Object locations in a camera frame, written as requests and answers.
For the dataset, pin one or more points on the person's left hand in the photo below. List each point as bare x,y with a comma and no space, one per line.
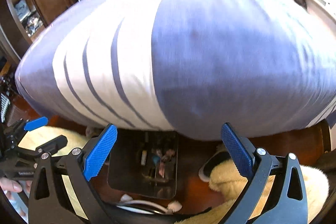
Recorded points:
10,186

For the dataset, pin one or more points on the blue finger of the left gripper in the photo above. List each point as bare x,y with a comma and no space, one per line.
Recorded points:
37,123

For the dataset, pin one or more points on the black trash bin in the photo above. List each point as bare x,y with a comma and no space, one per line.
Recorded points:
144,163

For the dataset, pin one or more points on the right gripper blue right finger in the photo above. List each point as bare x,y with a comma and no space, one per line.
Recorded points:
240,150

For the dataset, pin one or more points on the slipper on floor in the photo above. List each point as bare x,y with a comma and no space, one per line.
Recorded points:
218,157

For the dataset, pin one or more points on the blue white striped duvet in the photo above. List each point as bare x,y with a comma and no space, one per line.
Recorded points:
264,66

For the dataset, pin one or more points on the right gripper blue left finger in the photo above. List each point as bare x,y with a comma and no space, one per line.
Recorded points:
97,153

